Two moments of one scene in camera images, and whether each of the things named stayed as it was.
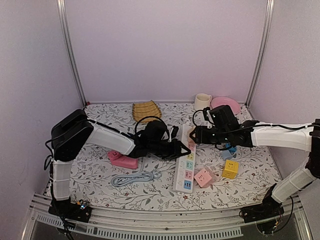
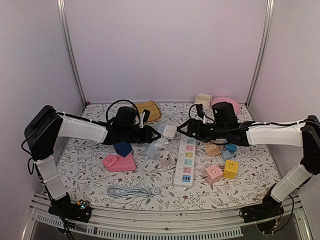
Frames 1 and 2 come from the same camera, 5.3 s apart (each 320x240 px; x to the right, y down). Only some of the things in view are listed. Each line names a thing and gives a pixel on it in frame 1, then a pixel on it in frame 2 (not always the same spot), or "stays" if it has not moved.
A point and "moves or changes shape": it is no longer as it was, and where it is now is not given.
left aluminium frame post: (62, 13) stays
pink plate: (224, 101) stays
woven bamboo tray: (141, 109) stays
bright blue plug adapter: (231, 149) stays
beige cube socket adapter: (191, 129) moves or changes shape
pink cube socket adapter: (205, 178) to (213, 174)
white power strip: (183, 180) moves or changes shape
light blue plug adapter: (226, 155) stays
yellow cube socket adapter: (230, 170) stays
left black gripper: (176, 150) to (148, 137)
